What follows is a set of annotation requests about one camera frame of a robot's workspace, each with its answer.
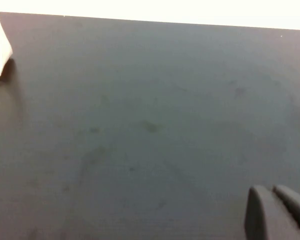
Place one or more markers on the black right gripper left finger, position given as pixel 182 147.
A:
pixel 265 217

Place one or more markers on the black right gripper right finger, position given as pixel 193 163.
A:
pixel 293 200

